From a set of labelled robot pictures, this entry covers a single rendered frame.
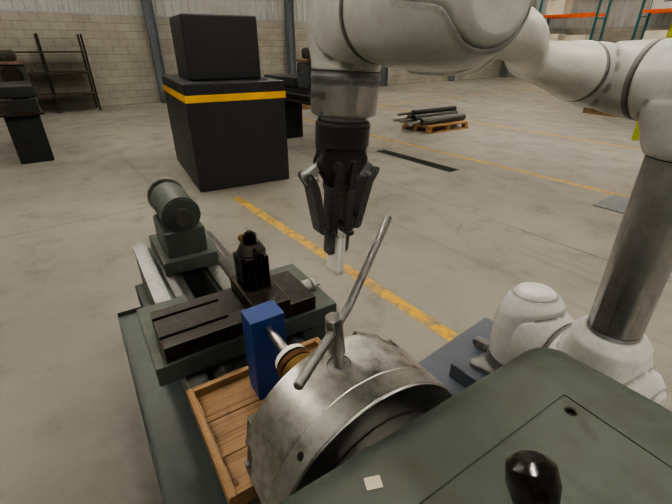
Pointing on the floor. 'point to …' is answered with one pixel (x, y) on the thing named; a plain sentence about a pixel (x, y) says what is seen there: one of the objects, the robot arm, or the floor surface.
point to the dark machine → (224, 104)
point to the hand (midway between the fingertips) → (336, 251)
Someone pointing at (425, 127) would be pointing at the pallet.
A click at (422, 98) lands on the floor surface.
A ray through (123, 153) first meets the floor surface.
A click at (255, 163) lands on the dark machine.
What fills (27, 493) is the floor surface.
